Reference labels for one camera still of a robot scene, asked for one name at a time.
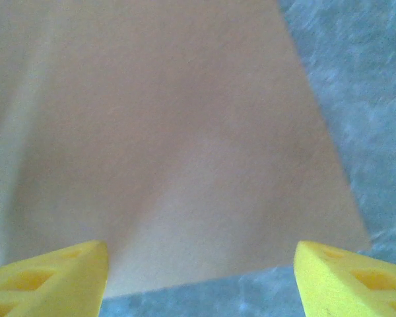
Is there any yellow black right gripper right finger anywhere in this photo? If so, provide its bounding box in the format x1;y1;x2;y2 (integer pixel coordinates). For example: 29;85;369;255
293;240;396;317

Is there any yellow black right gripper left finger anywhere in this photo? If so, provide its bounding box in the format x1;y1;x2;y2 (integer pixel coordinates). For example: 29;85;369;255
0;240;110;317

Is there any brown backing board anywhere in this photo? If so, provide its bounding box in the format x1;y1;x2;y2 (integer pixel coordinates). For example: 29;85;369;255
0;0;373;300

